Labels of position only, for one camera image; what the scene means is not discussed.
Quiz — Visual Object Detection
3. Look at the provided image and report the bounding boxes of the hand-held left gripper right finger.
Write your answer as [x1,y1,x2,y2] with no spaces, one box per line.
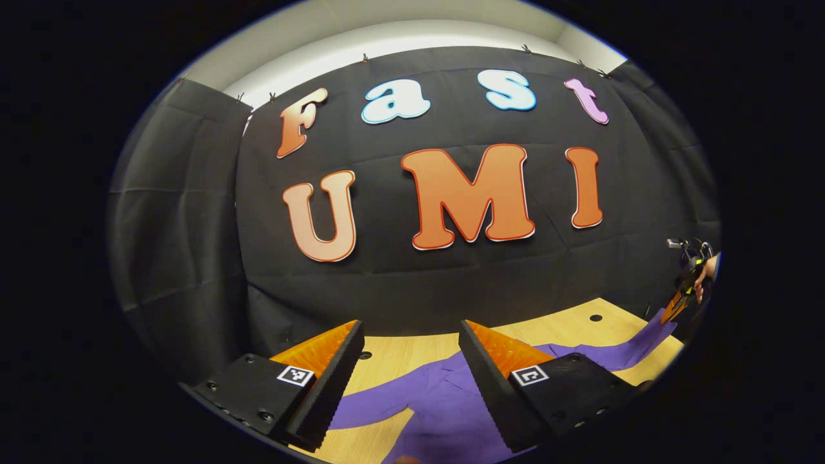
[458,319,645,453]

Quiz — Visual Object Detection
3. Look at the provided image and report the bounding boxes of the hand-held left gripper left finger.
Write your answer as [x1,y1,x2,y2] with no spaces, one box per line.
[187,320,365,452]

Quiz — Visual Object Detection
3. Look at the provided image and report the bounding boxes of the purple knitted sweater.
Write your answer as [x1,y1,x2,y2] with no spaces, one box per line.
[329,308,677,464]

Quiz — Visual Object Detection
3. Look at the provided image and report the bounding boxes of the row of small backdrop clips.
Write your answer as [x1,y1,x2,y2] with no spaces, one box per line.
[175,44,612,104]

